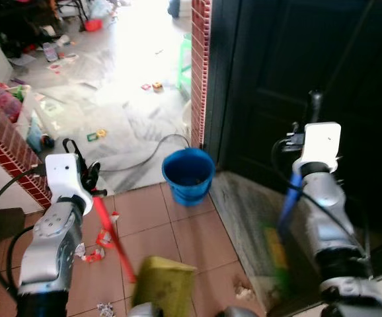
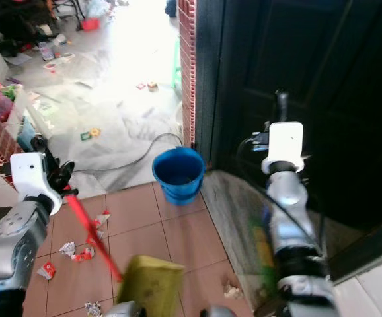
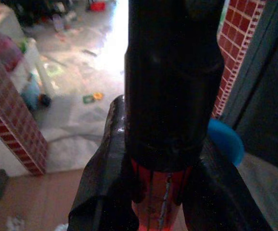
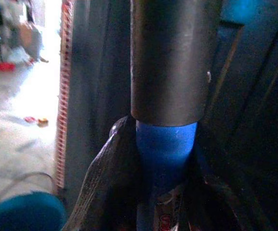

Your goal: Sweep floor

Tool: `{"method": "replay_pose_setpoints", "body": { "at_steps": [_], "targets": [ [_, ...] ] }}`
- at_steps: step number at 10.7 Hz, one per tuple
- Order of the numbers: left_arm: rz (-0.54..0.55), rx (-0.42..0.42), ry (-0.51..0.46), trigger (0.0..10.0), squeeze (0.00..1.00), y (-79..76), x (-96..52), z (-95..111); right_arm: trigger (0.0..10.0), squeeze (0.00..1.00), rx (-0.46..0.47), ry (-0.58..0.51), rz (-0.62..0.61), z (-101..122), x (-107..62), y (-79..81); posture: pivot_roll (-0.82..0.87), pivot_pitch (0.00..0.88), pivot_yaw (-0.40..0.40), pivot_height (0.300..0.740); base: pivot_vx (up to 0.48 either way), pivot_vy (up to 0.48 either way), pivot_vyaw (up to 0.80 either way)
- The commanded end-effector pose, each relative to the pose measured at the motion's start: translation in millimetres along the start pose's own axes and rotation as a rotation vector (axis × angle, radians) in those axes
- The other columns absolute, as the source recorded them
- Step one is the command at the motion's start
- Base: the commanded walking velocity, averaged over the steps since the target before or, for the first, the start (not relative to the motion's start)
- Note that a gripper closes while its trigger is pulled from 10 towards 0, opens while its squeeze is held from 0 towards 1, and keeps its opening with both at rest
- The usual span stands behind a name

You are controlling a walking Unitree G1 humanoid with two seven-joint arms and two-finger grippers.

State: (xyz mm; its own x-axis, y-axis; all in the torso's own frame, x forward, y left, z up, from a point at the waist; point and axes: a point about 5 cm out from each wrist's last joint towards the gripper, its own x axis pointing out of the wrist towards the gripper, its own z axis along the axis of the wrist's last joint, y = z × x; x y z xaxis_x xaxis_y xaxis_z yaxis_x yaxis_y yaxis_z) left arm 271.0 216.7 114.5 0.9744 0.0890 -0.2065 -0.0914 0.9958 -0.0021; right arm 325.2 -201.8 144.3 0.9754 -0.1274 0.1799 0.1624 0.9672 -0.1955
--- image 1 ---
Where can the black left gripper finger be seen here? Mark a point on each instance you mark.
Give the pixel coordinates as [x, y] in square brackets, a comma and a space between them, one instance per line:
[94, 168]
[98, 187]

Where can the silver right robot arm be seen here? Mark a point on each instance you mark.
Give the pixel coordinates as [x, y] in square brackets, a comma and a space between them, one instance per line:
[326, 205]

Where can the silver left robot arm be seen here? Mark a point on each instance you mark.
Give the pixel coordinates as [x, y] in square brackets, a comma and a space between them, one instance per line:
[49, 251]

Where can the yellow green small packet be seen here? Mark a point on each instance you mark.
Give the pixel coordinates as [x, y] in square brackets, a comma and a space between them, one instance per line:
[97, 135]

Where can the red white snack wrapper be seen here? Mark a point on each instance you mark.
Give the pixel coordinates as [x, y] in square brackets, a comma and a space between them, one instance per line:
[105, 239]
[96, 255]

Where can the blue plastic bucket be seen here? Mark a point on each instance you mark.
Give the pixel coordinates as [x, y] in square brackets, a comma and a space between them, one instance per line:
[188, 175]

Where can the black wooden door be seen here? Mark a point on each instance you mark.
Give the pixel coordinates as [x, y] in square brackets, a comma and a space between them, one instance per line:
[363, 79]

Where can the small yellow toy block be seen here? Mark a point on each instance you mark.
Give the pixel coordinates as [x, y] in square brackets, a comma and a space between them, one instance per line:
[157, 86]

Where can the pink filled basket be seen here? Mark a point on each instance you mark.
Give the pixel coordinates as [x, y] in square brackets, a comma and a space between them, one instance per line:
[7, 100]

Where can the silver robot left leg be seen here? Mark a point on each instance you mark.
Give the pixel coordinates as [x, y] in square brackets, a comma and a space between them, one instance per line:
[145, 310]

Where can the silver robot leg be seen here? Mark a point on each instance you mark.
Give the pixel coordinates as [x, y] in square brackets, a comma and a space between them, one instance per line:
[145, 310]
[238, 312]

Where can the green plastic stool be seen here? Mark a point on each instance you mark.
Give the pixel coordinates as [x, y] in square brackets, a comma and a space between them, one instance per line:
[185, 63]

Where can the red plastic basin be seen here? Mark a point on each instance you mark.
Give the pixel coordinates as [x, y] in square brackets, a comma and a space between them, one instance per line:
[93, 25]

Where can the silver robot right leg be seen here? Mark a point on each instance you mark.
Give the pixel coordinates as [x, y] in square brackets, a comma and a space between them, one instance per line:
[238, 312]

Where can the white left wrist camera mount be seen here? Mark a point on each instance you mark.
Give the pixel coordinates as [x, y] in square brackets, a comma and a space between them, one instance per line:
[62, 175]

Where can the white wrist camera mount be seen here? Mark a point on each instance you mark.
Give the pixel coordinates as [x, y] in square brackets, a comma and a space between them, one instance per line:
[62, 175]
[322, 146]

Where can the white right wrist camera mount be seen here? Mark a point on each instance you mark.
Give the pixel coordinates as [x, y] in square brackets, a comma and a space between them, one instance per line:
[322, 146]

